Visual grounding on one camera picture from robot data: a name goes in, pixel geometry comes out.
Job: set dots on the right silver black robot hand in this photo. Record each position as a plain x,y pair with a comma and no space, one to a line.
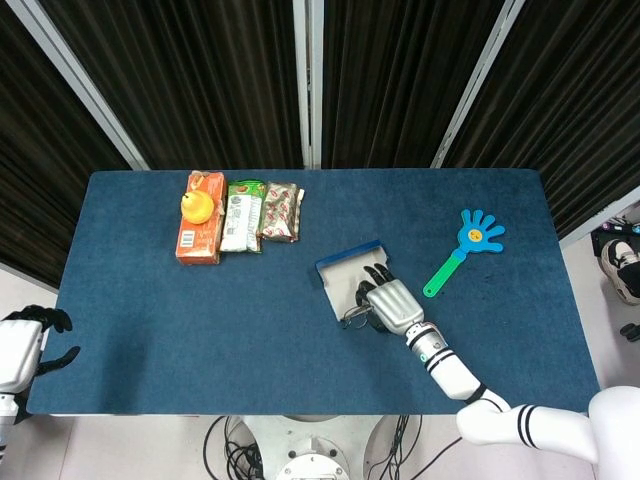
395,305

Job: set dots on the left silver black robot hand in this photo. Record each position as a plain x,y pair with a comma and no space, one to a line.
17,350

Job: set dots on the blue box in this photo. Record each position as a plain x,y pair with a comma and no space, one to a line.
345,280

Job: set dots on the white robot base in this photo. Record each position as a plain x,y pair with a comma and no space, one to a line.
312,445

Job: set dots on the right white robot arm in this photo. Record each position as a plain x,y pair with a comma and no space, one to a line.
450,370

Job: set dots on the orange juice carton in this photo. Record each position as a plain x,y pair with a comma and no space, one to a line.
197,245

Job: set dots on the blue hand clapper toy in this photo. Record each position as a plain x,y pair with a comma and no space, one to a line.
480,235

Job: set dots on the blue table mat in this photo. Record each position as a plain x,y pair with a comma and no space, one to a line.
150,325

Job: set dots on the gold red snack packet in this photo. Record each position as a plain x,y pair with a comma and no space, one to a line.
281,212

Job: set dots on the green white snack packet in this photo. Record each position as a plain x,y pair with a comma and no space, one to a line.
241,220

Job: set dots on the black folding screen panel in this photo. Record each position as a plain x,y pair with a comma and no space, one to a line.
45,165
400,80
200,80
565,110

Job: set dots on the yellow pear toy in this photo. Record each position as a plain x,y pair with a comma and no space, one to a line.
196,207

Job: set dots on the black white sneaker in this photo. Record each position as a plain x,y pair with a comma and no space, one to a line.
622,270

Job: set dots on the black caster wheel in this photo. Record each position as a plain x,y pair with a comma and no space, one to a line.
631,332

